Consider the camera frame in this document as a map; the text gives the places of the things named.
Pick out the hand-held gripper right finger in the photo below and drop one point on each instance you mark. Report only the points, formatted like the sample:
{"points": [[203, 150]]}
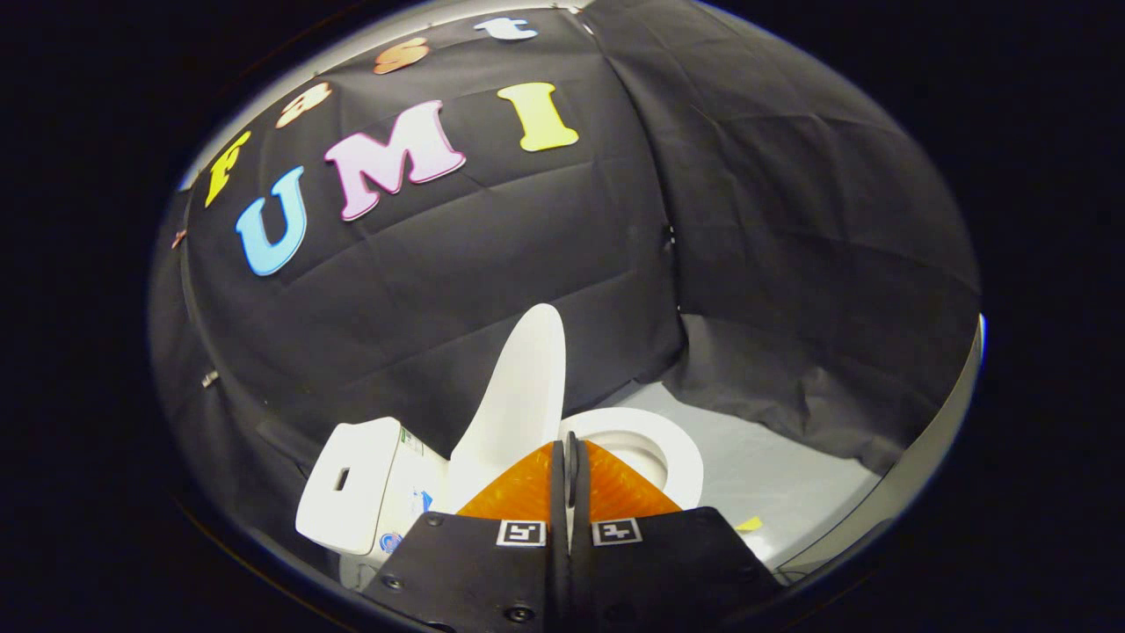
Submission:
{"points": [[668, 571]]}

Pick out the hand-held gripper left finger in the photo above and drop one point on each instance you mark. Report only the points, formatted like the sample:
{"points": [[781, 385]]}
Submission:
{"points": [[475, 571]]}

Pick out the yellow paper scrap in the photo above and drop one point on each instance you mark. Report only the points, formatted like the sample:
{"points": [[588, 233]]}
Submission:
{"points": [[749, 524]]}

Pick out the black backdrop cloth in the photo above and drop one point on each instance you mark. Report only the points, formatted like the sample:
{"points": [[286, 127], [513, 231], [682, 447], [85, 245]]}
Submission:
{"points": [[791, 220]]}

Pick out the red cloth clip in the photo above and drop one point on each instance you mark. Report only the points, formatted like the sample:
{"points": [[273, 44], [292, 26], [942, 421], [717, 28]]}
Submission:
{"points": [[178, 237]]}

